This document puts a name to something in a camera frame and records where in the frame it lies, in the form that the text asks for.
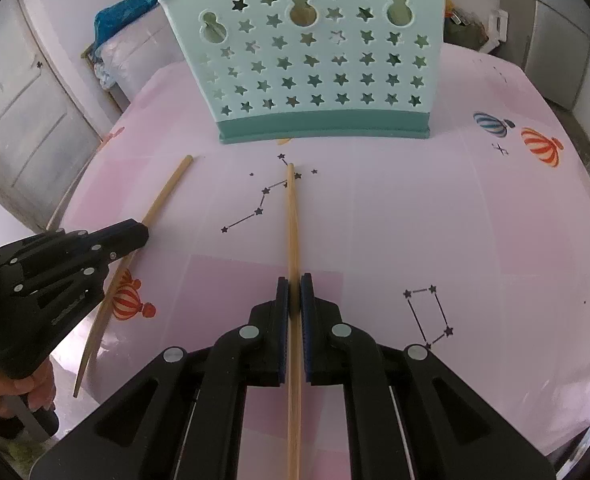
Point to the single wooden chopstick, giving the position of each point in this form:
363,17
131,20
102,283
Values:
167,190
291,220

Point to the blue plastic bag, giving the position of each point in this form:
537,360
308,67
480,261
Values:
120,15

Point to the person's left hand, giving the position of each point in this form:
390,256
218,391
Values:
37,385

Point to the silver refrigerator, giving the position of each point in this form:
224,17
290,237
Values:
560,20

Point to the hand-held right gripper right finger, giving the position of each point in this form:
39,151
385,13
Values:
309,310

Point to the white door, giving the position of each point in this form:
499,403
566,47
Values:
30,125

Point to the grey quilt in clear bag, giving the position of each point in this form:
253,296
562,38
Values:
135,60

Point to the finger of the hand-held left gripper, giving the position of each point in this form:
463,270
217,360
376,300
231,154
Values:
65,275
132,234

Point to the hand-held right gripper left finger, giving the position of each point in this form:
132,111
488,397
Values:
281,310

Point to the dark green bag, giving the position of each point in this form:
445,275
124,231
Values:
467,35

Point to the white plastic device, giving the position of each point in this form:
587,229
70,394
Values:
500,22

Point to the teal star-perforated utensil holder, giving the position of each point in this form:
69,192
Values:
300,90

